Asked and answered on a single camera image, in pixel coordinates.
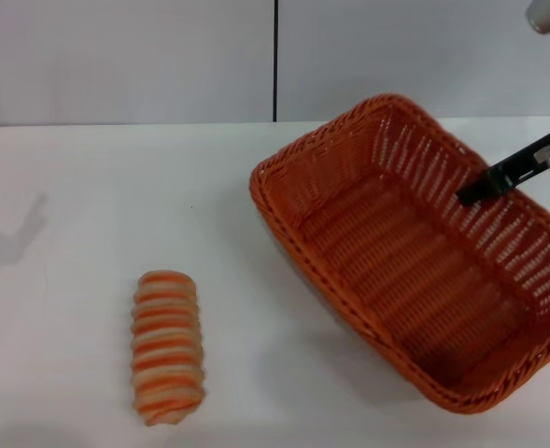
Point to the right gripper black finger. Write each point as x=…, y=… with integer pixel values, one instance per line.
x=512, y=170

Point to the orange woven rectangular basket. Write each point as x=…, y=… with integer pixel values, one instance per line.
x=396, y=280

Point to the orange white striped bread roll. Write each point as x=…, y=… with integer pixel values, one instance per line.
x=167, y=345

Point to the black wall panel seam strip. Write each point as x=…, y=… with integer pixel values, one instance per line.
x=275, y=60

